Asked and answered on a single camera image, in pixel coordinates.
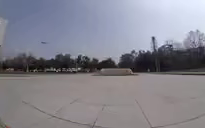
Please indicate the grass area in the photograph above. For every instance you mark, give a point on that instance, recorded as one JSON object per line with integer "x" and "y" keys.
{"x": 190, "y": 71}

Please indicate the row of trees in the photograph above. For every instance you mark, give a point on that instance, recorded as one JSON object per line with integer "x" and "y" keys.
{"x": 140, "y": 61}

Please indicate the pale low concrete block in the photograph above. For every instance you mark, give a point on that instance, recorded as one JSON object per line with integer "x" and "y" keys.
{"x": 116, "y": 71}

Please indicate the row of parked cars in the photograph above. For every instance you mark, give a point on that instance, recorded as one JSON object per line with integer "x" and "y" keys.
{"x": 56, "y": 70}

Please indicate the grey concrete paved plaza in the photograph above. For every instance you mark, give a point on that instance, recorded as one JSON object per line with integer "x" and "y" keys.
{"x": 103, "y": 96}

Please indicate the thin pole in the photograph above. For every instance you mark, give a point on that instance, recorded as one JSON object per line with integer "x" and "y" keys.
{"x": 154, "y": 55}

